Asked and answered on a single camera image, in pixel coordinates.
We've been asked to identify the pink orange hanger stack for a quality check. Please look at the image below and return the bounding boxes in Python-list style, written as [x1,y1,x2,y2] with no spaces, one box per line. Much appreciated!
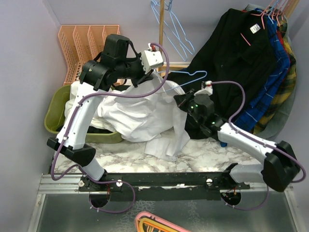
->
[135,211,189,232]

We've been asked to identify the light blue wire hanger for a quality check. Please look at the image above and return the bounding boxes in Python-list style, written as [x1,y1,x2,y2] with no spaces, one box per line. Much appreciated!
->
[150,69,208,95]

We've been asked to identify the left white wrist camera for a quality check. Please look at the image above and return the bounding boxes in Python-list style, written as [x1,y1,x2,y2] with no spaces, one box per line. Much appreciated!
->
[140,43,164,74]

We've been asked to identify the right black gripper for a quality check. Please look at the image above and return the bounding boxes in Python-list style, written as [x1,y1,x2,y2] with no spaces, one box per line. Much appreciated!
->
[175,89,203,126]

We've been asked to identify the black hanging shirt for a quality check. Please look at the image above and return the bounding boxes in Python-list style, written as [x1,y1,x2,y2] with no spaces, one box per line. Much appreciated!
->
[166,8,277,140]

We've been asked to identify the pink file organizer rack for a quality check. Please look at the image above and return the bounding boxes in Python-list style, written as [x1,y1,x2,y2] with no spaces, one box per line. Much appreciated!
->
[58,25,120,85]

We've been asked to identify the white shirt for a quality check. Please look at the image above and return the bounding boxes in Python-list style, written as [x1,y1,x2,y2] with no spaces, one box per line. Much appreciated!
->
[64,81,114,132]
[91,79,190,161]

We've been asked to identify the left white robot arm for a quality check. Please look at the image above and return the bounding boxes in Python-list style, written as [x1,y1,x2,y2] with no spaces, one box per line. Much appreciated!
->
[47,34,146,191]

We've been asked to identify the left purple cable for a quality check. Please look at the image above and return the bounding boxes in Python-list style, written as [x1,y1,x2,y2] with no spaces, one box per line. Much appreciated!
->
[51,43,169,214]

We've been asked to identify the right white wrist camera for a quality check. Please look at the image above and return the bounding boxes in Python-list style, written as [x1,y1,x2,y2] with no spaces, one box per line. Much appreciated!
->
[195,81,213,96]

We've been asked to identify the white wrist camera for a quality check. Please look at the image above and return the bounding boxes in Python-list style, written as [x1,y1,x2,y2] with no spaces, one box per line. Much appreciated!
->
[195,81,213,96]
[140,43,164,74]

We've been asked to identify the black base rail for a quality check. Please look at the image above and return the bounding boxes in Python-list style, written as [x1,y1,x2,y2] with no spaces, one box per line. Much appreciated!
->
[79,172,250,202]

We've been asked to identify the green plastic bin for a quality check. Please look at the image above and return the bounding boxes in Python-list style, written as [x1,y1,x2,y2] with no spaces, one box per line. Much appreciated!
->
[44,85,122,147]

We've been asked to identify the blue plaid shirt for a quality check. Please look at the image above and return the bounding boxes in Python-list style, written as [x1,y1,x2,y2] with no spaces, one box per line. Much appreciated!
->
[218,8,290,147]

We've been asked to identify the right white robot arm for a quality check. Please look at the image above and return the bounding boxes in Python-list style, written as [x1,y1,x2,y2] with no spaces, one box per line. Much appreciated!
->
[174,91,301,192]

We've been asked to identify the wooden clothes rack stand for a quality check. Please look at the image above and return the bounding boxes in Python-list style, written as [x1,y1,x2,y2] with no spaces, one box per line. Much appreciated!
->
[155,0,191,73]

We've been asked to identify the yellow plaid shirt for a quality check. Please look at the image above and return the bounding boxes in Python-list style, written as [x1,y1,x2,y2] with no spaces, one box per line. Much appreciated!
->
[253,21,297,133]

